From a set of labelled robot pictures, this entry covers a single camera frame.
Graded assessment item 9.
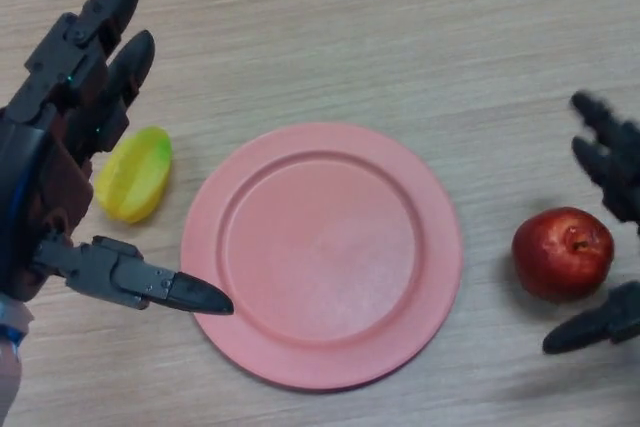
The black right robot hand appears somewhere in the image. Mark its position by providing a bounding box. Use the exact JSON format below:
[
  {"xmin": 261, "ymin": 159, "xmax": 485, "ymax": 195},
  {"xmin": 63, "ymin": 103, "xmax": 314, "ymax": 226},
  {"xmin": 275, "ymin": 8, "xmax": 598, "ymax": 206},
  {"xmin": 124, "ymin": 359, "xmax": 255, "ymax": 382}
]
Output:
[{"xmin": 542, "ymin": 90, "xmax": 640, "ymax": 356}]

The red apple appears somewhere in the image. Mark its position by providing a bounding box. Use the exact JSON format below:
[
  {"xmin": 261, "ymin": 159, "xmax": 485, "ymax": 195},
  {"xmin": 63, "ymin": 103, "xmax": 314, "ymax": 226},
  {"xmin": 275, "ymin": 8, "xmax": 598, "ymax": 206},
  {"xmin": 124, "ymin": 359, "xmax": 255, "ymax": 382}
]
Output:
[{"xmin": 510, "ymin": 206, "xmax": 615, "ymax": 304}]

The yellow green starfruit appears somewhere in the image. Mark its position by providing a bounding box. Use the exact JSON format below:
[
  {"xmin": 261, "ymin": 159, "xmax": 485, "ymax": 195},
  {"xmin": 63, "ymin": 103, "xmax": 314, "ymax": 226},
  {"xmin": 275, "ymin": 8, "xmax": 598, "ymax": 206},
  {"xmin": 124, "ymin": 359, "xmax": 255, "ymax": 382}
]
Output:
[{"xmin": 94, "ymin": 125, "xmax": 174, "ymax": 225}]

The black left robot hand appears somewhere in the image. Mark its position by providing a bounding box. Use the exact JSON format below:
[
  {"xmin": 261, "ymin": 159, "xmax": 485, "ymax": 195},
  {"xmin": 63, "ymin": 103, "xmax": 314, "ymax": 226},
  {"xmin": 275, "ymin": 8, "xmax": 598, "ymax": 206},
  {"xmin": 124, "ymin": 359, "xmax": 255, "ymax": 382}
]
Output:
[{"xmin": 0, "ymin": 0, "xmax": 236, "ymax": 349}]

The pink round plate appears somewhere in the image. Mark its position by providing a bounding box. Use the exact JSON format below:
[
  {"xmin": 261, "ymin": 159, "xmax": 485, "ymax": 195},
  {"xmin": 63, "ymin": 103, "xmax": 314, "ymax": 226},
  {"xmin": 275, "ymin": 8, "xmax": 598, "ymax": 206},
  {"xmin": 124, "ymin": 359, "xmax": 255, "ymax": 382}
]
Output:
[{"xmin": 180, "ymin": 121, "xmax": 464, "ymax": 392}]

